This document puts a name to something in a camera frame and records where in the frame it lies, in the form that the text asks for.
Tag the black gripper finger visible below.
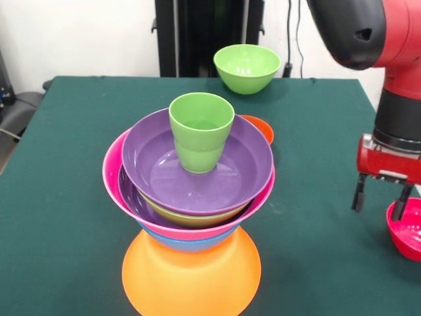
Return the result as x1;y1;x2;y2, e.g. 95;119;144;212
351;173;367;213
391;184;414;223

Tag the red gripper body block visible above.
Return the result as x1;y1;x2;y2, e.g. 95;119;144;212
357;133;421;187

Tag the small red-pink plastic bowl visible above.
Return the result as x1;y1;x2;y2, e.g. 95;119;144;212
385;197;421;263

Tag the purple plastic bowl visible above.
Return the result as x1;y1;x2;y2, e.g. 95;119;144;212
121;107;275;217
118;164;172;228

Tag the green plastic cup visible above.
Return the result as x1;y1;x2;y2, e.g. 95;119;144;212
168;92;235;174

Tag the green plastic bowl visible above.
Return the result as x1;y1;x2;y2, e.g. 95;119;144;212
212;44;282;95
137;192;255;228

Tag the blue plastic bowl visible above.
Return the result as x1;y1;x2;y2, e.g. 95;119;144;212
137;220;244;253

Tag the large orange plastic bowl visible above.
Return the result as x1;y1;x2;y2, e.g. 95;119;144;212
121;226;263;316

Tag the large pink plastic bowl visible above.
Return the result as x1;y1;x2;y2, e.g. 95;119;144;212
102;130;276;241

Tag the small orange-red plastic bowl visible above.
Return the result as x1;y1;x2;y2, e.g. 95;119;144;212
241;115;275;145

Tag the dark green tablecloth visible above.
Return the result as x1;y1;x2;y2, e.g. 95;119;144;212
0;76;421;316

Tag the black office chair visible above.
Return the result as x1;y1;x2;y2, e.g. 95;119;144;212
0;78;53;139

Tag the black hanging cable with plug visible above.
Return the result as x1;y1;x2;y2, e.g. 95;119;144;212
282;0;305;79

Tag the black pedestal column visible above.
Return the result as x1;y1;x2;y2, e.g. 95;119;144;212
151;0;266;78

